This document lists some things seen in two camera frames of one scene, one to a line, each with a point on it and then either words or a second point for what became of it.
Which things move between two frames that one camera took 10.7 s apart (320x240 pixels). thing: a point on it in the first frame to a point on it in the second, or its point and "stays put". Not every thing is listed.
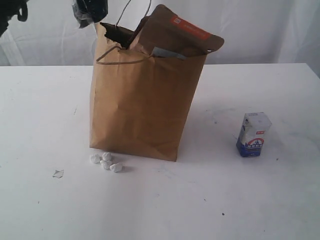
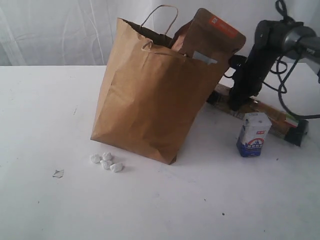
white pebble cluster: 105,161 stays put
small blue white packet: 252,133 stays put
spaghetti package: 87,12 to 285,124
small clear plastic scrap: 59,173 stays put
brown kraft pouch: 164,27 to 211,39
